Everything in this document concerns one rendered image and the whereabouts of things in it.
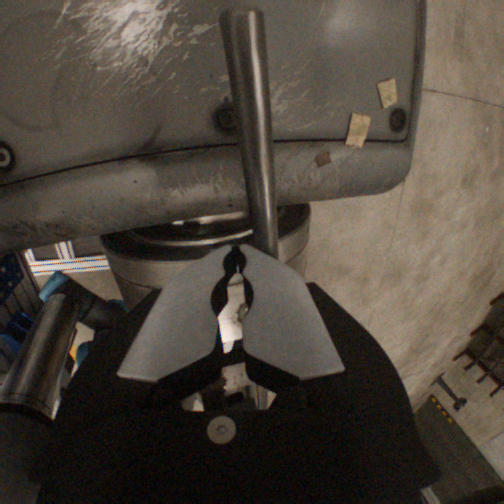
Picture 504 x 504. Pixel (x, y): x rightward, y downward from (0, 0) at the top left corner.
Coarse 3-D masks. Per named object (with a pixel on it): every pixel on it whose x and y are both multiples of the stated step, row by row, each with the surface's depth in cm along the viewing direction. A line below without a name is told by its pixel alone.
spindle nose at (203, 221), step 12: (216, 216) 26; (228, 216) 26; (240, 216) 27; (144, 228) 28; (156, 228) 27; (168, 228) 26; (180, 228) 26; (192, 228) 26; (204, 228) 26; (216, 228) 26; (228, 228) 27
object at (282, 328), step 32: (256, 256) 11; (256, 288) 9; (288, 288) 9; (256, 320) 7; (288, 320) 7; (320, 320) 7; (256, 352) 6; (288, 352) 6; (320, 352) 6; (288, 384) 6
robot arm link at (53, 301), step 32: (64, 288) 42; (64, 320) 35; (32, 352) 26; (64, 352) 31; (32, 384) 22; (0, 416) 16; (32, 416) 18; (0, 448) 13; (32, 448) 16; (0, 480) 11
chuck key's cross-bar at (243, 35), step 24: (240, 24) 5; (264, 24) 5; (240, 48) 5; (264, 48) 5; (240, 72) 6; (264, 72) 6; (240, 96) 6; (264, 96) 6; (240, 120) 7; (264, 120) 7; (240, 144) 8; (264, 144) 7; (264, 168) 8; (264, 192) 9; (264, 216) 10; (264, 240) 11
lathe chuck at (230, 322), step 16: (304, 256) 31; (112, 272) 28; (304, 272) 34; (128, 288) 26; (144, 288) 24; (240, 288) 25; (128, 304) 29; (240, 304) 26; (224, 320) 26; (240, 320) 27; (224, 336) 28; (240, 336) 28
